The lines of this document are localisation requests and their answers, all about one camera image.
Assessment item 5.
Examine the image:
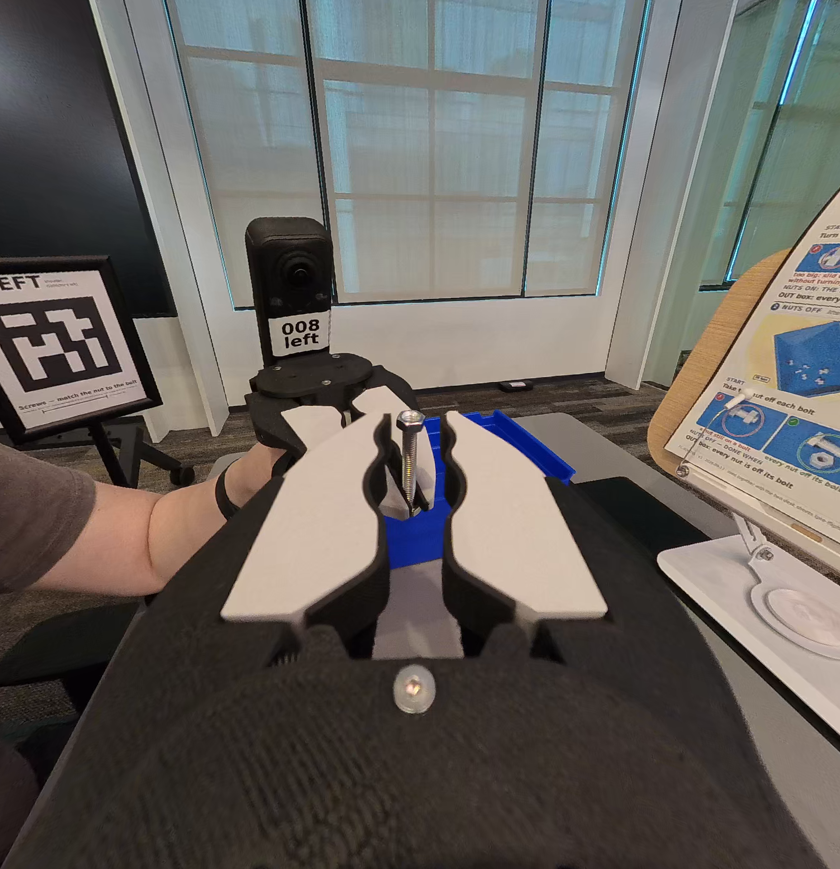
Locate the wooden document board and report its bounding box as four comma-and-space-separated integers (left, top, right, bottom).
647, 248, 794, 479

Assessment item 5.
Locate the black wrist strap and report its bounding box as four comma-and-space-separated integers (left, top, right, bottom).
215, 462, 243, 520

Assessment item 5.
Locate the framed marker sign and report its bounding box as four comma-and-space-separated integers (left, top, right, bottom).
0, 255, 164, 445

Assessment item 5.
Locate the black chair armrest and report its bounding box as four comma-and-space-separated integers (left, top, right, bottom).
0, 599, 144, 688

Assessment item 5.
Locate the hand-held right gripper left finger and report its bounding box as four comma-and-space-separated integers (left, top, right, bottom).
220, 409, 391, 659

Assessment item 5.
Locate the blue plastic bin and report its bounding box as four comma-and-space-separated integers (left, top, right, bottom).
385, 409, 576, 570

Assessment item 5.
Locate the long hex head bolt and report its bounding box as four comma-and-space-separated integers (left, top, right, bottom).
396, 411, 431, 518

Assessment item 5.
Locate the person's left hand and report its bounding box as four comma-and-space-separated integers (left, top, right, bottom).
224, 441, 288, 520

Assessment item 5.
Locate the printed instruction sheet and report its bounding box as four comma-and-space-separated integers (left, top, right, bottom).
664, 173, 840, 554

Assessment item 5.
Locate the person's left forearm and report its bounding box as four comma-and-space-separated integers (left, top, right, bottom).
36, 468, 238, 597

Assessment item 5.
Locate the large paned window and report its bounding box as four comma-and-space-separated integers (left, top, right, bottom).
163, 0, 648, 310

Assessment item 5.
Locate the black wall board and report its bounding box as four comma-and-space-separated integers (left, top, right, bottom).
0, 0, 177, 320

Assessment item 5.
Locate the black rolling sign stand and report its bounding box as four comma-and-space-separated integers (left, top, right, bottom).
87, 415, 197, 490

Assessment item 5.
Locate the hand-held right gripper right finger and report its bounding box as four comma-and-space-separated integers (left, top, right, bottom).
439, 409, 610, 659

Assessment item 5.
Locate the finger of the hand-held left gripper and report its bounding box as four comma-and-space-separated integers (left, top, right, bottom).
279, 405, 410, 513
348, 384, 438, 513

